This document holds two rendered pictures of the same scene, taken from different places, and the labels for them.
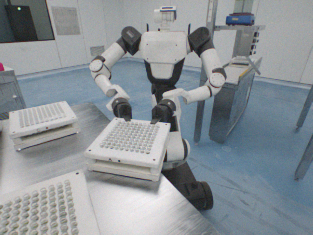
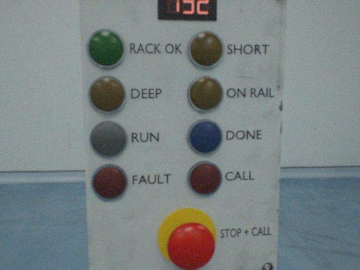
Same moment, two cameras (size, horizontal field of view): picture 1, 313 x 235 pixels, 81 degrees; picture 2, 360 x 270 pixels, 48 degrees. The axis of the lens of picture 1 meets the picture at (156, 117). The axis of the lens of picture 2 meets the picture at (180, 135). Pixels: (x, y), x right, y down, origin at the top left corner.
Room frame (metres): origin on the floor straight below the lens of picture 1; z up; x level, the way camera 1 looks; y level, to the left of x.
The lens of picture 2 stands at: (0.87, -1.02, 0.99)
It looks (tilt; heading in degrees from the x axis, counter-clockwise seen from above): 9 degrees down; 317
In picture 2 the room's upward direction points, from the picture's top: straight up
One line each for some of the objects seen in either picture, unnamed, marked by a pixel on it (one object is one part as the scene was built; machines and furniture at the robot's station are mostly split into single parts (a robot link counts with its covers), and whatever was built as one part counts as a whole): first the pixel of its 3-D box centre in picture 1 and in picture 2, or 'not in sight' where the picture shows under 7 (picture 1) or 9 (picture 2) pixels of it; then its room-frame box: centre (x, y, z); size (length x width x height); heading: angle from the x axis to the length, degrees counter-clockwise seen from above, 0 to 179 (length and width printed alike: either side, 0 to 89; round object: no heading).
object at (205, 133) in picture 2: not in sight; (205, 136); (1.09, -1.26, 0.94); 0.03 x 0.01 x 0.03; 55
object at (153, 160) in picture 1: (132, 138); not in sight; (0.56, 0.09, 0.88); 0.25 x 0.24 x 0.02; 168
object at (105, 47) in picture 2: not in sight; (106, 48); (1.14, -1.20, 1.01); 0.03 x 0.01 x 0.03; 55
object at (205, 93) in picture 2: not in sight; (205, 94); (1.09, -1.26, 0.98); 0.03 x 0.01 x 0.03; 55
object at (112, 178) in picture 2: not in sight; (109, 182); (1.14, -1.20, 0.90); 0.03 x 0.01 x 0.03; 55
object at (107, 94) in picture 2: not in sight; (107, 94); (1.14, -1.20, 0.98); 0.03 x 0.01 x 0.03; 55
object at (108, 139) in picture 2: not in sight; (108, 139); (1.14, -1.20, 0.94); 0.03 x 0.01 x 0.03; 55
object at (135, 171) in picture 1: (132, 148); not in sight; (0.56, 0.09, 0.84); 0.24 x 0.24 x 0.02; 78
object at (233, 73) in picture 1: (240, 68); not in sight; (2.26, -1.02, 0.77); 1.35 x 0.25 x 0.05; 145
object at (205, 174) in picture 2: not in sight; (205, 179); (1.09, -1.26, 0.90); 0.03 x 0.01 x 0.03; 55
